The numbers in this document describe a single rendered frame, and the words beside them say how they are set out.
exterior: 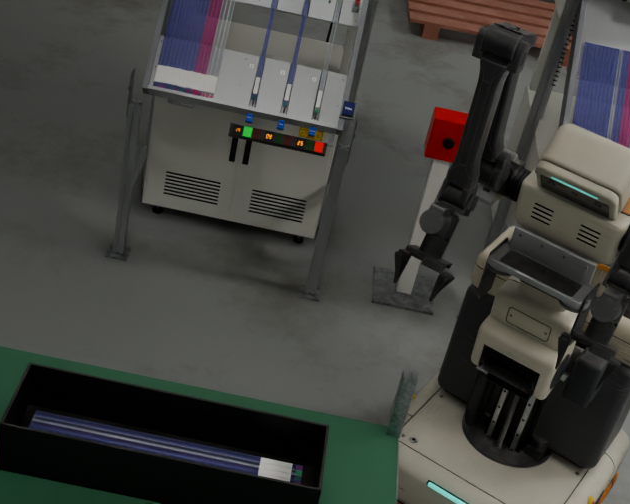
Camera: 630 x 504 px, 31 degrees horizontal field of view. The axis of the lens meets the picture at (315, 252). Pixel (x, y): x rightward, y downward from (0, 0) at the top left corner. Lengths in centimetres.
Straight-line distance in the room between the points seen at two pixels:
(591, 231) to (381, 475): 88
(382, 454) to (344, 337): 187
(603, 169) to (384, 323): 175
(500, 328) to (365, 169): 233
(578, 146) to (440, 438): 109
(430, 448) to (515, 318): 57
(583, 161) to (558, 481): 110
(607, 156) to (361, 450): 92
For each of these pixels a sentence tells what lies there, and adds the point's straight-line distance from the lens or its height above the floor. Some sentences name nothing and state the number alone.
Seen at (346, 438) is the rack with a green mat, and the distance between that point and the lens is 229.
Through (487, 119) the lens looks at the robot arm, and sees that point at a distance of 253.
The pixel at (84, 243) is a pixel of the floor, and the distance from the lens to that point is 436.
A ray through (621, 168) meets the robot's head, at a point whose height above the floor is 136.
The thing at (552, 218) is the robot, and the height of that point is 116.
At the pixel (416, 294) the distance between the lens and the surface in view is 442.
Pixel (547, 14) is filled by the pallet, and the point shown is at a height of 11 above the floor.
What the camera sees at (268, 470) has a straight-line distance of 212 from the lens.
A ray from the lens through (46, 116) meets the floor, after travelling 518.
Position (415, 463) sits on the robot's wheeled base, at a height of 27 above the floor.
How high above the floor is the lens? 248
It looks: 33 degrees down
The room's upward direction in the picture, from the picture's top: 13 degrees clockwise
